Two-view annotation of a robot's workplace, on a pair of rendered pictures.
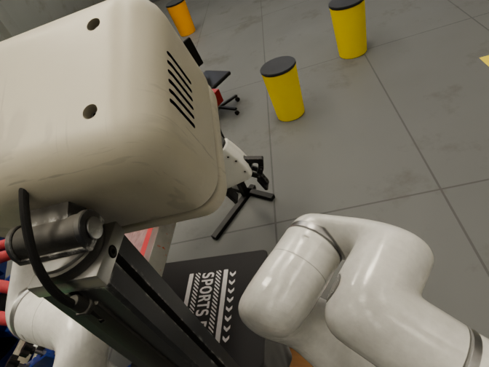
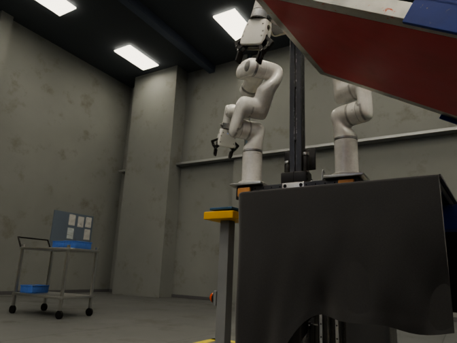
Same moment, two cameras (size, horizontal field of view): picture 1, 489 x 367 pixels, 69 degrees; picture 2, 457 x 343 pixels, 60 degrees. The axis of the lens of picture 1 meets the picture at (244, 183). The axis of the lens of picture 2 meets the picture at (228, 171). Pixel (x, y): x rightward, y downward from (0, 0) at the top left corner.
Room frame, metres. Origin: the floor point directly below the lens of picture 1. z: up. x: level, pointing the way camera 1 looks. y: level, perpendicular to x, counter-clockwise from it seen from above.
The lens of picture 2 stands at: (1.92, 0.25, 0.74)
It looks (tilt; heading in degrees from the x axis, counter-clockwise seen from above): 14 degrees up; 194
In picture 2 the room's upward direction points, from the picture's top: 2 degrees clockwise
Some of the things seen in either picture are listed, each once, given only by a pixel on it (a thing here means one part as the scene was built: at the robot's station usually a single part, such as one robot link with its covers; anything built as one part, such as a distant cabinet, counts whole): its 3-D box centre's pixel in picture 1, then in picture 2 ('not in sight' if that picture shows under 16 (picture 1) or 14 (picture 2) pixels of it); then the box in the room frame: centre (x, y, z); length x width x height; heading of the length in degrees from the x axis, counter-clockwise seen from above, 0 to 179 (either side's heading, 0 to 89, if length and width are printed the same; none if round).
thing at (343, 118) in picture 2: not in sight; (347, 122); (0.29, 0.35, 1.37); 0.13 x 0.10 x 0.16; 55
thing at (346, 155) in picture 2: not in sight; (347, 160); (0.27, 0.35, 1.21); 0.16 x 0.13 x 0.15; 163
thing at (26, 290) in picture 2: not in sight; (54, 275); (-3.59, -3.87, 0.57); 1.26 x 0.71 x 1.15; 73
